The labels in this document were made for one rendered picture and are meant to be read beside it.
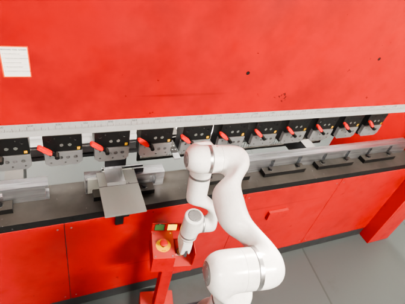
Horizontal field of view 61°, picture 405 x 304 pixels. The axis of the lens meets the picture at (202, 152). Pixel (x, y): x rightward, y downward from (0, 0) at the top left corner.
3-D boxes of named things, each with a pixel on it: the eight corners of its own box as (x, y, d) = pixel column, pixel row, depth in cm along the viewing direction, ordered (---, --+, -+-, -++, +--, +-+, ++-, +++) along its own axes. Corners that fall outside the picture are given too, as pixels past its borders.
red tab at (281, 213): (266, 220, 221) (270, 213, 217) (264, 218, 223) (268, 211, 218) (285, 216, 227) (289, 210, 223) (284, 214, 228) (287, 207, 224)
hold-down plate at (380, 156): (363, 163, 234) (364, 160, 232) (357, 158, 237) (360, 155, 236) (393, 159, 246) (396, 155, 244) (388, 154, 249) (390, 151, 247)
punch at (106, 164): (104, 171, 164) (105, 155, 158) (103, 167, 165) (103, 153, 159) (125, 168, 168) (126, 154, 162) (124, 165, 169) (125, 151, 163)
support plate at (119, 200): (105, 218, 145) (105, 216, 144) (96, 174, 162) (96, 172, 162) (146, 211, 152) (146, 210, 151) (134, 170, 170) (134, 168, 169)
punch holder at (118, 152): (94, 162, 153) (94, 133, 143) (91, 149, 159) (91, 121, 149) (128, 158, 159) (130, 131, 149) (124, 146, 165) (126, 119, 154)
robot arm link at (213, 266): (254, 315, 106) (280, 275, 91) (196, 324, 101) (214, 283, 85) (241, 278, 115) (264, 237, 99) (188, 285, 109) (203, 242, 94)
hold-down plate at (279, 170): (263, 177, 202) (265, 174, 201) (259, 171, 206) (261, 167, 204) (304, 172, 214) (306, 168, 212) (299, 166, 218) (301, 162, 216)
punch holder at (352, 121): (334, 139, 208) (346, 116, 198) (325, 129, 214) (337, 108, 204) (352, 137, 214) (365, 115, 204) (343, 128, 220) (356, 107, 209)
